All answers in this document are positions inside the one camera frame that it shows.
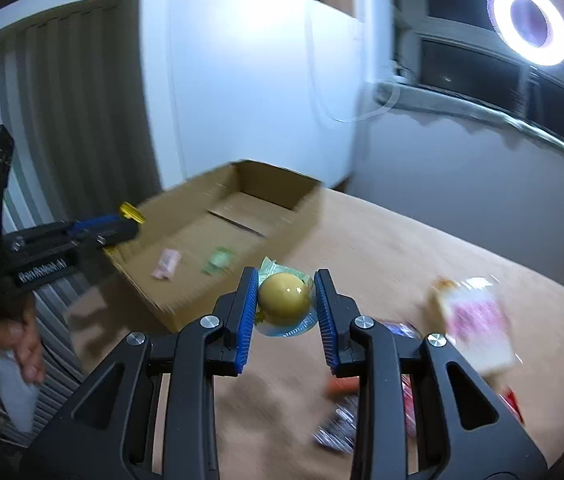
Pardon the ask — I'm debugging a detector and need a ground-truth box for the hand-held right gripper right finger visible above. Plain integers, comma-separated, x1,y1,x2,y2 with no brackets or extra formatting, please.
313,268,548,480

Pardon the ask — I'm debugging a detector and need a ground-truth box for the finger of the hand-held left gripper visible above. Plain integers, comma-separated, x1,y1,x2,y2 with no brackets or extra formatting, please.
64,214,141,250

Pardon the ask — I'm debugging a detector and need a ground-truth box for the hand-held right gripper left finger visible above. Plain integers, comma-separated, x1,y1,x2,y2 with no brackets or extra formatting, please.
22,266,261,480

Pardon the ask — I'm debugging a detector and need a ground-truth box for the yellow candy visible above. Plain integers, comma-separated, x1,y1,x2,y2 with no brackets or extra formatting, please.
118,202,147,224

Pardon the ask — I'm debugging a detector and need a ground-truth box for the yellow pudding cup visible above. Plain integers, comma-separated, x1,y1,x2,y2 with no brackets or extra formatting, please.
254,257,319,338

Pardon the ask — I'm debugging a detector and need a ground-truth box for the cardboard box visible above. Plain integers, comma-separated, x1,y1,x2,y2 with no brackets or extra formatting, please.
103,160,323,332

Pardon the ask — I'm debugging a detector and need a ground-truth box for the sliced bread packet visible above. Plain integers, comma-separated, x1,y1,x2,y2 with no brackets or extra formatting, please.
429,276,517,373

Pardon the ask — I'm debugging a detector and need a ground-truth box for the person's left hand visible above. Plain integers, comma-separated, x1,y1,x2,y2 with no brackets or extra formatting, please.
0,305,48,386

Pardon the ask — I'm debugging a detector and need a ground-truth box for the green snack packet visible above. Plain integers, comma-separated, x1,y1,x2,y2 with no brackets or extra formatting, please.
203,247,235,276

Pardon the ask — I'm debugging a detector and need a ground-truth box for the pink snack packet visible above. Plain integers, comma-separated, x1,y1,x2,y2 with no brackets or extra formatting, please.
151,249,181,280

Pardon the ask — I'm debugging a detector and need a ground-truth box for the orange sausage stick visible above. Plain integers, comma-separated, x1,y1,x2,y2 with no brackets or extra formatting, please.
328,377,361,397

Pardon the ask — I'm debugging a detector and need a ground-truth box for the red snack packet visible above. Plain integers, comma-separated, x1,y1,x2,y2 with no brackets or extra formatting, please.
401,375,419,436
503,387,525,423

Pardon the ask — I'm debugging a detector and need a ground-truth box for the white refrigerator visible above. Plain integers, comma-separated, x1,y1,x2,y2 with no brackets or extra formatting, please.
139,0,397,193

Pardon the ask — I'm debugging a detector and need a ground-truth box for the window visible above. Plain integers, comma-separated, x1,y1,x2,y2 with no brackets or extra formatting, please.
394,10,564,163

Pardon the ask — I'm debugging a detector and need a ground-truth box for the translucent hose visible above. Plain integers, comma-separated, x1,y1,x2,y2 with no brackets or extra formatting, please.
306,0,399,123

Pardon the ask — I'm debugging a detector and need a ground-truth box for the ring light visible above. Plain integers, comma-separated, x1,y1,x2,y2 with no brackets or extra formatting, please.
486,0,564,121

